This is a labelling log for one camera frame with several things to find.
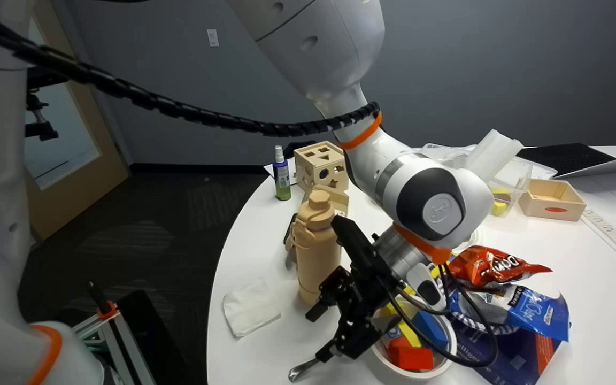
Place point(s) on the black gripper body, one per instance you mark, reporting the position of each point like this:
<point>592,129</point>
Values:
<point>347,292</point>

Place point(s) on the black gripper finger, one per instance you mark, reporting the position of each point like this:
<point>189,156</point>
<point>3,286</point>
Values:
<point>342,335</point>
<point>370,340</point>

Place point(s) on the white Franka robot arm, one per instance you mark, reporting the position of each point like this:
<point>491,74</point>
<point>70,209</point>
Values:
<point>364,43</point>

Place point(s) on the white bowl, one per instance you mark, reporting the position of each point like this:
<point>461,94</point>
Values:
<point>438,372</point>

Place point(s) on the red block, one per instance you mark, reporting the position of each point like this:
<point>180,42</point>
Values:
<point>412,354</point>

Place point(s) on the tan water bottle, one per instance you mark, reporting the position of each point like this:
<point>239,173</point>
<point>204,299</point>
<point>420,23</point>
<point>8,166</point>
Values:
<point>316,250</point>

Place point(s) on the white sponge block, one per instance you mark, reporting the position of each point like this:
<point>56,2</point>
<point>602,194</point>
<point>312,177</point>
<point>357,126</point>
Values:
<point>252,312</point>

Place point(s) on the purple spray bottle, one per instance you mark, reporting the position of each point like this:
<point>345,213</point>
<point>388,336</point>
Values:
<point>284,178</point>

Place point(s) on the wooden shape sorter box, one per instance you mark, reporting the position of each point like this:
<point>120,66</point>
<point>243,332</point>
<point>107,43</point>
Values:
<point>320,163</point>

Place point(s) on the orange chip bag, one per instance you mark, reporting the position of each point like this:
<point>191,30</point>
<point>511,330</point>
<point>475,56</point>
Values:
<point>497,266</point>

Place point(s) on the blue snack bag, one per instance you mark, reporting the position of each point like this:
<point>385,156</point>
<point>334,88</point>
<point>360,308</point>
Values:
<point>529,322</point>

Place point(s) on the clear plastic container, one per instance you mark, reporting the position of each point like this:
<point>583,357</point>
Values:
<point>507,195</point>

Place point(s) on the clear plastic bag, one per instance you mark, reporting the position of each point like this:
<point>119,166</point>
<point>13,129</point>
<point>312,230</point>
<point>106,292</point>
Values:
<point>493,153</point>

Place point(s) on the white ruler strip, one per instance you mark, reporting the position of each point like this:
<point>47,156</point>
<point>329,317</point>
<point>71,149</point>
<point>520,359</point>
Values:
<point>615,236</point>

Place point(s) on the aluminium rail frame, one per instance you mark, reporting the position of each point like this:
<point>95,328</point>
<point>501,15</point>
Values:
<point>119,344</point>

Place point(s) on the white light switch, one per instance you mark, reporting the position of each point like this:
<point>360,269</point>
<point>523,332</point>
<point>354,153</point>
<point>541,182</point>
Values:
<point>213,40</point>

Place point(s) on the camera on black stand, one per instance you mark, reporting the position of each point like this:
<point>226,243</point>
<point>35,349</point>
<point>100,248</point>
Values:
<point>42,109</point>

